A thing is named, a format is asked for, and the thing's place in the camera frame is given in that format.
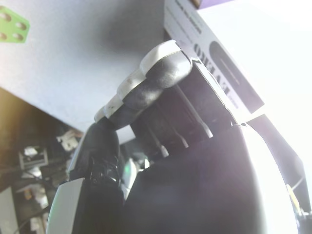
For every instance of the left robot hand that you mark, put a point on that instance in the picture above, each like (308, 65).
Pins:
(195, 185)

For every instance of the dark hardcover book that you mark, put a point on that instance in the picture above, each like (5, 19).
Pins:
(234, 73)

